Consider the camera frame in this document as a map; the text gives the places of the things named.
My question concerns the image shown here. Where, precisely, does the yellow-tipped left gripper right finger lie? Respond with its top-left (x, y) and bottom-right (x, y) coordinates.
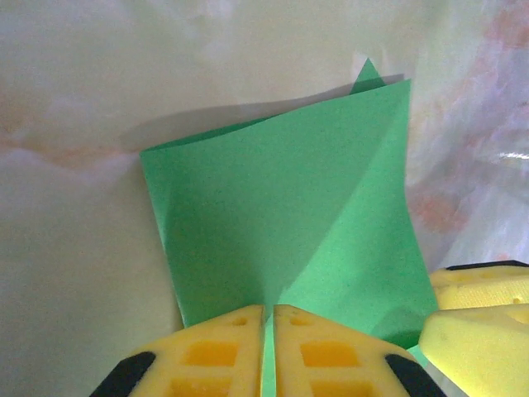
top-left (272, 304), bottom-right (450, 397)

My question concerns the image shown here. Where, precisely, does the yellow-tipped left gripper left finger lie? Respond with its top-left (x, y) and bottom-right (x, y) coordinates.
top-left (88, 304), bottom-right (265, 397)

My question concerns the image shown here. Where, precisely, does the green cloth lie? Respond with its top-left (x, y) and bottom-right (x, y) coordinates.
top-left (139, 57), bottom-right (440, 397)

